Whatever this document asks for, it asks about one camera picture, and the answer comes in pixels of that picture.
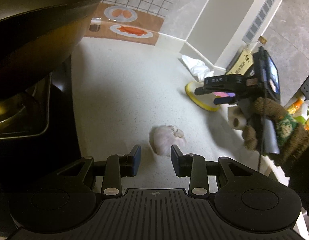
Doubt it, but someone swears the pink purple sponge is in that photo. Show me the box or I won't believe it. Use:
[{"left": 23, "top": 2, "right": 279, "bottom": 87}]
[{"left": 213, "top": 92, "right": 235, "bottom": 98}]

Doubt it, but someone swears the yellow plastic lid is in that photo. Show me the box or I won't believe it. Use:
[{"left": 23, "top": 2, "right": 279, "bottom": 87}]
[{"left": 185, "top": 81, "right": 219, "bottom": 112}]

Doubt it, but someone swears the white tissue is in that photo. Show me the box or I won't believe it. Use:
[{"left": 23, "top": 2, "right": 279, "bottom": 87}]
[{"left": 180, "top": 55, "right": 214, "bottom": 82}]

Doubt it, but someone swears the garlic bulb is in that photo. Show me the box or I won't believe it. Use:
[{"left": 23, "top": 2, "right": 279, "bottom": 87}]
[{"left": 150, "top": 125, "right": 186, "bottom": 156}]

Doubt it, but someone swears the soy sauce bottle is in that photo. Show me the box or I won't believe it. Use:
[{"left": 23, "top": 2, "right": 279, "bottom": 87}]
[{"left": 226, "top": 36, "right": 267, "bottom": 75}]

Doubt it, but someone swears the orange juice bottle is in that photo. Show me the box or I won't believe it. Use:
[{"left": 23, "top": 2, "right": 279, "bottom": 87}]
[{"left": 287, "top": 96, "right": 305, "bottom": 115}]

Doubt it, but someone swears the green vegetable bag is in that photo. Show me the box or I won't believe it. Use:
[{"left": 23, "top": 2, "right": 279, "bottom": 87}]
[{"left": 293, "top": 102, "right": 309, "bottom": 126}]

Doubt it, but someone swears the black gas stove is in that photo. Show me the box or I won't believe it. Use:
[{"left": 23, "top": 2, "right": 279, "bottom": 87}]
[{"left": 0, "top": 73, "right": 96, "bottom": 234}]

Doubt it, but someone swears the black wok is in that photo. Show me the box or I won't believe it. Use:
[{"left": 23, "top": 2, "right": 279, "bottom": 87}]
[{"left": 0, "top": 0, "right": 101, "bottom": 87}]

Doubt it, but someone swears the grey wall outlet strip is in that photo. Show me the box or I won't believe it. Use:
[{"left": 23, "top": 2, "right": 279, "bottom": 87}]
[{"left": 242, "top": 0, "right": 276, "bottom": 44}]

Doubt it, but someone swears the cartoon chef wall sticker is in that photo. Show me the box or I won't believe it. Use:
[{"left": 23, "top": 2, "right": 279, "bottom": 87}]
[{"left": 0, "top": 0, "right": 185, "bottom": 46}]

